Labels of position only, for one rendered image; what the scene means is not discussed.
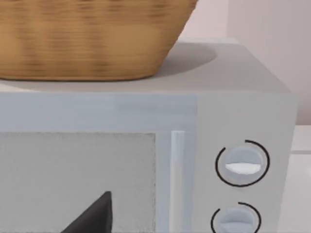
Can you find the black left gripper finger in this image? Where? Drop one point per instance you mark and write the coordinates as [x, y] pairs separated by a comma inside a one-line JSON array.
[[97, 216]]

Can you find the pale microwave door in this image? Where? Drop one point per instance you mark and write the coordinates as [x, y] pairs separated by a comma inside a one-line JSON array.
[[97, 136]]

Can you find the pale round microwave knob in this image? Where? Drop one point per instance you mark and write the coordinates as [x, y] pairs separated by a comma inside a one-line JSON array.
[[236, 219], [243, 163]]

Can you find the woven wicker basket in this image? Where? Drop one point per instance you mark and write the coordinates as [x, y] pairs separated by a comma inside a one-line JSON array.
[[85, 38]]

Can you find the pale grey microwave oven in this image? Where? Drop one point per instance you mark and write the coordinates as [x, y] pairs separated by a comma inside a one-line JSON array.
[[243, 109]]

